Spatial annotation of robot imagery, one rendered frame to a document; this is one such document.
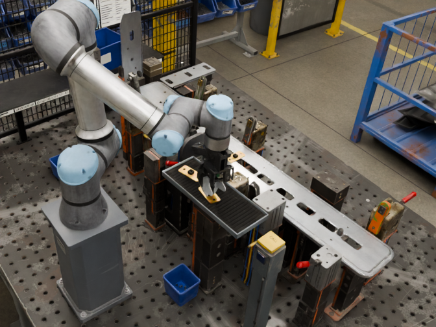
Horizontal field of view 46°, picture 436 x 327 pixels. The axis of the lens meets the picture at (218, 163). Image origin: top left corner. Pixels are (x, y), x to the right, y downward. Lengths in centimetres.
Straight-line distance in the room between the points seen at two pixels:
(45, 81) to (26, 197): 54
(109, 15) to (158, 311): 147
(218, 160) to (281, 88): 308
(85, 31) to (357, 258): 110
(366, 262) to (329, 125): 249
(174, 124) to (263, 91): 314
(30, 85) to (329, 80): 297
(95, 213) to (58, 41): 56
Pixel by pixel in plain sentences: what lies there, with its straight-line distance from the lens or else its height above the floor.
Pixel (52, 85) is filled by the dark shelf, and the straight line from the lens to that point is 250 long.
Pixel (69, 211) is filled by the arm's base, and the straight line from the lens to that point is 165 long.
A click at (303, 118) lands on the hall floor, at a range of 421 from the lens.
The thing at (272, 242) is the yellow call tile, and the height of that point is 116.
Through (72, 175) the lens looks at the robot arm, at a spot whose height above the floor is 131.
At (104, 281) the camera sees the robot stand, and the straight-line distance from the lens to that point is 185.
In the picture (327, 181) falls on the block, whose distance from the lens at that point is 201.
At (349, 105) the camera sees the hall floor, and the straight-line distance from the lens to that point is 450.
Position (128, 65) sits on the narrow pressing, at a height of 109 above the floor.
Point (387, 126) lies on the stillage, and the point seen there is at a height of 17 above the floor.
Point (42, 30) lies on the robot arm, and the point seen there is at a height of 172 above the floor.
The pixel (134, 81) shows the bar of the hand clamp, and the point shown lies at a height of 119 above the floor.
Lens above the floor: 230
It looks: 39 degrees down
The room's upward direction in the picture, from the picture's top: 5 degrees clockwise
